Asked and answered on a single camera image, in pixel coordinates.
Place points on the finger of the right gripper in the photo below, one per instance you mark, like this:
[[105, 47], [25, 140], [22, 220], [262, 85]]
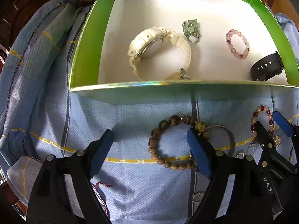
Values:
[[270, 160], [290, 129]]

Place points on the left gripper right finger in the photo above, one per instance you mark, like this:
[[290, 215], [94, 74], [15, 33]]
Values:
[[236, 192]]

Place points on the light blue cloth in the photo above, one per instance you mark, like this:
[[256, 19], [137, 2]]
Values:
[[152, 111]]

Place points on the silver bangle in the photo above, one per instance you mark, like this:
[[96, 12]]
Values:
[[232, 144]]

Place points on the green cardboard box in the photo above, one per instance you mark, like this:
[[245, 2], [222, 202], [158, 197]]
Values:
[[235, 34]]

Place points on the black wrist watch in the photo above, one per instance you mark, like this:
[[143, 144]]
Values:
[[267, 67]]

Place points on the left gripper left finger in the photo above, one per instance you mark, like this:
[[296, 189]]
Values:
[[49, 202]]

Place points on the green jade flower brooch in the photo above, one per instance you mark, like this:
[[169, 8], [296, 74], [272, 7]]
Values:
[[191, 30]]

